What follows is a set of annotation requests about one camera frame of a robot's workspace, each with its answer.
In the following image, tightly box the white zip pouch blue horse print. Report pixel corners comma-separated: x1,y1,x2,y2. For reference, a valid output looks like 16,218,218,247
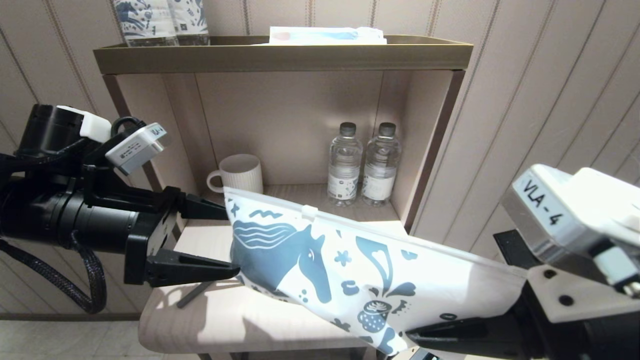
223,186,528,357

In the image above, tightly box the grey toothbrush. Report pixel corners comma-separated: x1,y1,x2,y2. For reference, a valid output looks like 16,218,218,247
176,281,216,309

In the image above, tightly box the white ribbed mug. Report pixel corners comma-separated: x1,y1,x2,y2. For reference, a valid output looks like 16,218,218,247
207,154,264,195

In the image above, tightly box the beige wooden shelf unit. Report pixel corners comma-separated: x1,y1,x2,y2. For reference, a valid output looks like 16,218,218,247
92,34,475,360

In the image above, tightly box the clear water bottle dotted label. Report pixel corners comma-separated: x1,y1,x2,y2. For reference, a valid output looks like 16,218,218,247
327,122,363,207

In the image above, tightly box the brown shelf tray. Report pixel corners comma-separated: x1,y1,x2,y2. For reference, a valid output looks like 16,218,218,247
93,35,473,75

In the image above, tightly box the clear water bottle plain label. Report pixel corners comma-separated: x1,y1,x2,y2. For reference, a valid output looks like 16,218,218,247
361,122,402,207

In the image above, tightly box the small blue printed white pouch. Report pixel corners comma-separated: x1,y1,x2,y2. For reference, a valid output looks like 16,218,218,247
167,0,211,46

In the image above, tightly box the large blue printed white pouch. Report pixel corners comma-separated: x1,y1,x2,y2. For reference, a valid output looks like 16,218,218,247
112,0,179,47

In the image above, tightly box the flat white blue packet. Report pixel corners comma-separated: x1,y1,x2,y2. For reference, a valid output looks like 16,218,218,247
255,26,387,46

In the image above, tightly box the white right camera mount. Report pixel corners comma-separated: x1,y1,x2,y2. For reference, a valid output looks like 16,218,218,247
525,265,640,325

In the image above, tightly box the braided black left arm cable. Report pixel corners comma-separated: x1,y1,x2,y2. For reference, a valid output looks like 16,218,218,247
0,232,107,315

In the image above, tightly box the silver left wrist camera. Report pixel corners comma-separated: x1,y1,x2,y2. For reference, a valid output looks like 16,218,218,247
105,122,168,176

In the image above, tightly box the black left camera cable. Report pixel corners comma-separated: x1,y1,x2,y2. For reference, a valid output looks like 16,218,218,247
111,116,146,138

